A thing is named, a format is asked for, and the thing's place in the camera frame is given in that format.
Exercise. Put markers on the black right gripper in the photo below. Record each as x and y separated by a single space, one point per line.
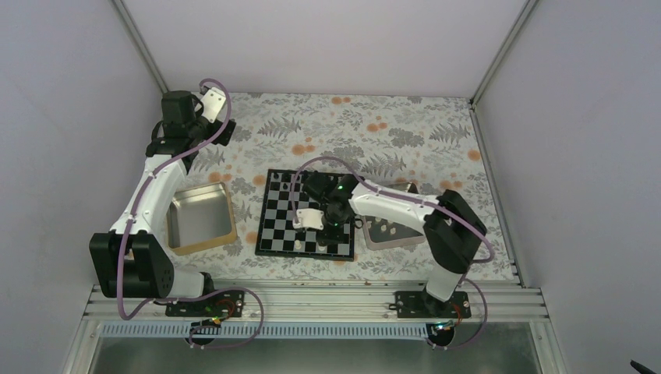
337 236

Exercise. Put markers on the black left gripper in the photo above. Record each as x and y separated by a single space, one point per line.
224 139

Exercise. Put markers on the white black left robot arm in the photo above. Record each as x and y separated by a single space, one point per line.
129 260

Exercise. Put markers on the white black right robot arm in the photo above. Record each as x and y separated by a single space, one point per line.
452 229

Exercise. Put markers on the black white chess board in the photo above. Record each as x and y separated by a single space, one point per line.
276 235

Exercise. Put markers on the black chess pieces row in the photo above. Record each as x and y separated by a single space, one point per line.
284 180

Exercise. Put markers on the floral patterned table mat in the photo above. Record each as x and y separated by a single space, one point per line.
430 142

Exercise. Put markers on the pink rimmed metal tin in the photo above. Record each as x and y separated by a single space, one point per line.
392 235

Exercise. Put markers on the gold rimmed empty metal tin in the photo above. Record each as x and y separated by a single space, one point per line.
200 218

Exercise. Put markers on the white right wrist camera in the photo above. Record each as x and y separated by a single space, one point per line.
308 218

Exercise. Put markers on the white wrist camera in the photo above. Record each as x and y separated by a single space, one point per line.
213 101
308 218

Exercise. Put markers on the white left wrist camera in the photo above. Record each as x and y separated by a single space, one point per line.
213 101

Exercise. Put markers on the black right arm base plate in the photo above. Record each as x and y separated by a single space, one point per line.
419 305

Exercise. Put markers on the grey slotted cable duct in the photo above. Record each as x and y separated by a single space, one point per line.
269 330

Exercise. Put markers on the aluminium corner frame post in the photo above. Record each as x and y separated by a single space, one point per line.
515 30
140 44

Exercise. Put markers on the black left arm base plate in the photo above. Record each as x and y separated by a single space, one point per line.
221 306

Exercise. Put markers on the aluminium front rail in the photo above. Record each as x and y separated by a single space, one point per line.
357 303

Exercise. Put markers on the right aluminium corner frame post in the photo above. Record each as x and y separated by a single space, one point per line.
515 30

